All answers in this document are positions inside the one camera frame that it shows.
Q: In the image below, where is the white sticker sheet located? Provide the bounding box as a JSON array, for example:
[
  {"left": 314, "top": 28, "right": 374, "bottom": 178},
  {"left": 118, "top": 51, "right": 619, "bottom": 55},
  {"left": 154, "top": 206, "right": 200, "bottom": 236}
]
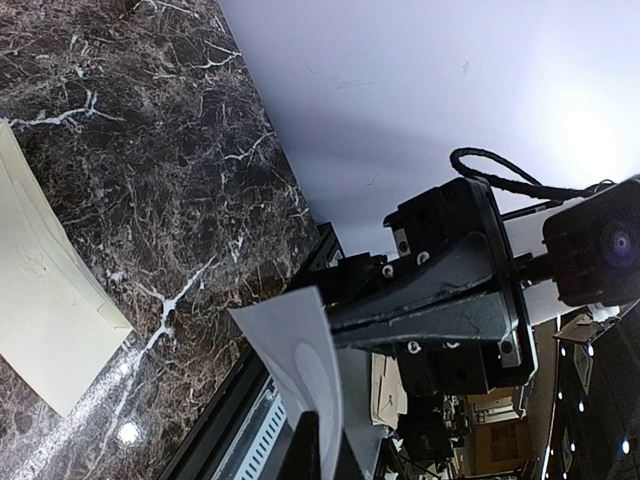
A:
[{"left": 229, "top": 287, "right": 343, "bottom": 479}]

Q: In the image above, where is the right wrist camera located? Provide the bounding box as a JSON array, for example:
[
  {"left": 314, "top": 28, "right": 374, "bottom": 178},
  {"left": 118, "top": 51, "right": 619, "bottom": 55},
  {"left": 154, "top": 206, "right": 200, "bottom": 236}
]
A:
[{"left": 542, "top": 176, "right": 639, "bottom": 307}]

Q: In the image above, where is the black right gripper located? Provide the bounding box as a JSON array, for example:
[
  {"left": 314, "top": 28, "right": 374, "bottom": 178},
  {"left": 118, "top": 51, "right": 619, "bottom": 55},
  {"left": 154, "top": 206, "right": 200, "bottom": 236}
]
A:
[{"left": 328, "top": 179, "right": 537, "bottom": 395}]

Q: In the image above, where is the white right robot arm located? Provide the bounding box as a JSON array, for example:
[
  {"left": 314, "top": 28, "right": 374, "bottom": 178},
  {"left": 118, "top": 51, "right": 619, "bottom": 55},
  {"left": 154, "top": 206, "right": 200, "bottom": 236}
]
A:
[{"left": 318, "top": 178, "right": 639, "bottom": 396}]

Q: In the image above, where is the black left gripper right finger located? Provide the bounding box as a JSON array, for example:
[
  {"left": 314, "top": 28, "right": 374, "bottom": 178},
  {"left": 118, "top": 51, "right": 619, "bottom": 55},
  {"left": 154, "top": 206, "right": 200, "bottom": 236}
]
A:
[{"left": 334, "top": 427, "right": 375, "bottom": 480}]

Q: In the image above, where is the white slotted cable duct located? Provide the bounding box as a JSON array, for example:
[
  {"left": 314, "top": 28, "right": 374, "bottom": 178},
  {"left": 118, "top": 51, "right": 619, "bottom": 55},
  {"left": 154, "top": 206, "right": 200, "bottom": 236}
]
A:
[{"left": 212, "top": 380, "right": 287, "bottom": 480}]

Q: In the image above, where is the cream paper envelope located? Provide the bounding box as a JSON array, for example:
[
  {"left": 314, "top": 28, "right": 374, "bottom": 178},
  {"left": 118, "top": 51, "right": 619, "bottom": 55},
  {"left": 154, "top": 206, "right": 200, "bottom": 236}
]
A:
[{"left": 1, "top": 124, "right": 133, "bottom": 416}]

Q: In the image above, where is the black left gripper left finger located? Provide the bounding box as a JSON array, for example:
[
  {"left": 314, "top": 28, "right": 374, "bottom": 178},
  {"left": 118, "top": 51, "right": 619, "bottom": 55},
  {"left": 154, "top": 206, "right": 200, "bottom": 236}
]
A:
[{"left": 276, "top": 411, "right": 321, "bottom": 480}]

